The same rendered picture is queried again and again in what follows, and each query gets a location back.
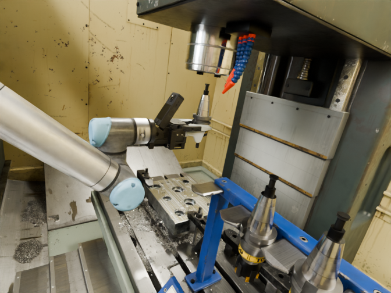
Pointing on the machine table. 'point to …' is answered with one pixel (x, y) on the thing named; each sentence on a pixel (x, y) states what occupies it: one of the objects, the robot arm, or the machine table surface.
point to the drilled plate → (185, 224)
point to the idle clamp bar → (282, 284)
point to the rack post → (209, 247)
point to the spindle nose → (210, 50)
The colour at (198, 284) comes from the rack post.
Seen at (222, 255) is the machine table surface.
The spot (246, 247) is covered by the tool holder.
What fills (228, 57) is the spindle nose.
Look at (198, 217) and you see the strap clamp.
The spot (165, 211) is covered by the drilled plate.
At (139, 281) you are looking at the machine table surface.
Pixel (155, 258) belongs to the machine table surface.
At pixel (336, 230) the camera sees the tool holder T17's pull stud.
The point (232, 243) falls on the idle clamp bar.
